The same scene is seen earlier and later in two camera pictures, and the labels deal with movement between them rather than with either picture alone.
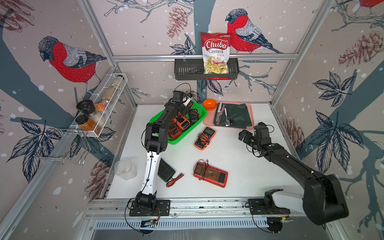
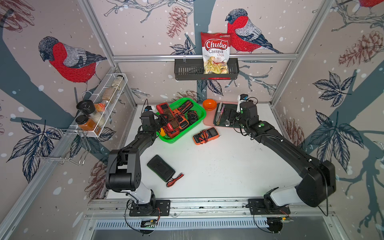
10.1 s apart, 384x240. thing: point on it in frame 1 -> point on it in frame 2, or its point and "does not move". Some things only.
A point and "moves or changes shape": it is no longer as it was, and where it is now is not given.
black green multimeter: x=165 y=171 does not move
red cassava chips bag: x=215 y=51 does not move
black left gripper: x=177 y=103 -> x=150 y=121
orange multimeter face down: x=181 y=121 does not move
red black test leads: x=170 y=183 does not move
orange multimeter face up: x=204 y=138 moves or changes shape
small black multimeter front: x=193 y=115 does not move
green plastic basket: x=153 y=117 moves or changes shape
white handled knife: x=219 y=111 does not move
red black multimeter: x=173 y=131 does not move
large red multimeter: x=210 y=174 -> x=171 y=115
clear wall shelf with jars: x=73 y=145 does not move
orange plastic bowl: x=209 y=104 does not move
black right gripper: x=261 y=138 -> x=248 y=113
